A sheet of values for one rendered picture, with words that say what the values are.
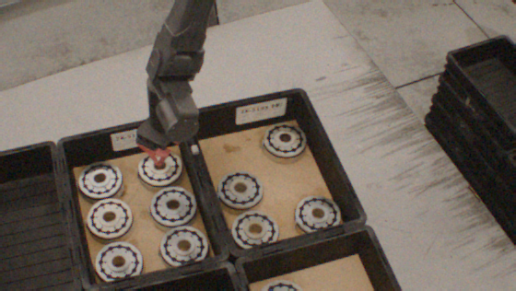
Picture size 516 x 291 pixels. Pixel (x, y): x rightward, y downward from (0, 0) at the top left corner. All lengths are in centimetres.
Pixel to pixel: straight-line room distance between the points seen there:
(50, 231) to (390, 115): 99
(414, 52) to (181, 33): 223
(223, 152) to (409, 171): 52
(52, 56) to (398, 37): 165
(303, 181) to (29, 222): 64
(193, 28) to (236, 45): 98
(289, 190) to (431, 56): 179
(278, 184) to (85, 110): 63
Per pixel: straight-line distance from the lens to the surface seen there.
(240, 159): 156
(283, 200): 150
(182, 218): 144
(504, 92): 242
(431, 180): 178
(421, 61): 315
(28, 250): 148
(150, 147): 120
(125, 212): 146
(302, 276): 141
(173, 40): 105
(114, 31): 316
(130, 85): 192
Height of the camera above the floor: 207
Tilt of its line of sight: 51 degrees down
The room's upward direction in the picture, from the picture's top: 5 degrees clockwise
